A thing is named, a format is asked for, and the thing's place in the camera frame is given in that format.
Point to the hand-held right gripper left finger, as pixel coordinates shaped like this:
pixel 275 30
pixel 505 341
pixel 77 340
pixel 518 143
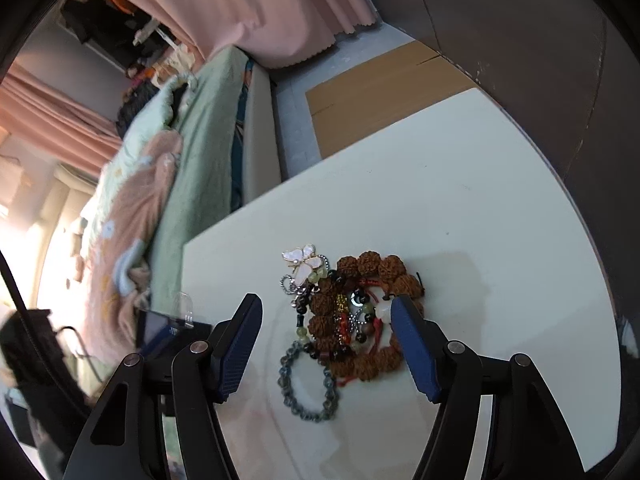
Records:
pixel 240 350

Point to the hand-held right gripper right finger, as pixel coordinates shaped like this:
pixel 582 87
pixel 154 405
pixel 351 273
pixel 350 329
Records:
pixel 415 350

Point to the black jewelry box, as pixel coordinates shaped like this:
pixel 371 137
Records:
pixel 155 327

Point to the clear plastic holder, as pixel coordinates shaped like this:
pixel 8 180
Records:
pixel 186 307

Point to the pink printed blanket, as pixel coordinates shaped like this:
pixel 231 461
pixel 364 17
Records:
pixel 135 210

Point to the green bed sheet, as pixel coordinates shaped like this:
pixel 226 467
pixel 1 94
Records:
pixel 205 160

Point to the beige plush toy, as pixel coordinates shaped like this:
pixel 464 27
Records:
pixel 80 240

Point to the dark bag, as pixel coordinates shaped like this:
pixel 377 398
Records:
pixel 35 360

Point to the beige bed base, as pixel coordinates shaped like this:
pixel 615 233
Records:
pixel 260 135

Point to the brown cardboard sheet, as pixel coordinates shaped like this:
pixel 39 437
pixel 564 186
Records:
pixel 375 105

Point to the light green quilt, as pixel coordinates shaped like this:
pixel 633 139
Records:
pixel 145 115

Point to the dark clothes pile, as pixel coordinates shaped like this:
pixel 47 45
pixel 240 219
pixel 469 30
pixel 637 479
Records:
pixel 137 105

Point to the pink pleated curtain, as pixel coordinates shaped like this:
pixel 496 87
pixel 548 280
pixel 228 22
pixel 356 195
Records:
pixel 50 110

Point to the pink scalloped curtain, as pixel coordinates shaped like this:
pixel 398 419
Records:
pixel 250 0

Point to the hanging dark clothes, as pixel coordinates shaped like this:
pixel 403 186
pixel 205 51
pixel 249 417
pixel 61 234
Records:
pixel 100 20

